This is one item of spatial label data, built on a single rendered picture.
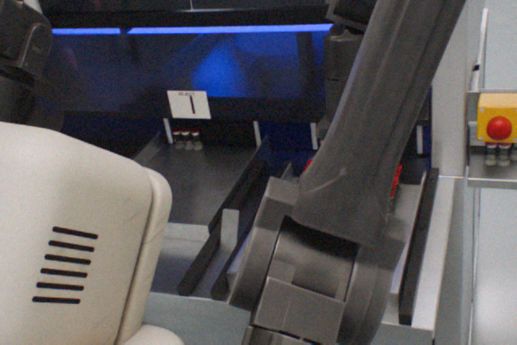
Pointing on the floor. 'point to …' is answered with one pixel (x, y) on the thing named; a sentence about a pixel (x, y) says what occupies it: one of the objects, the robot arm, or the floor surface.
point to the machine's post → (452, 111)
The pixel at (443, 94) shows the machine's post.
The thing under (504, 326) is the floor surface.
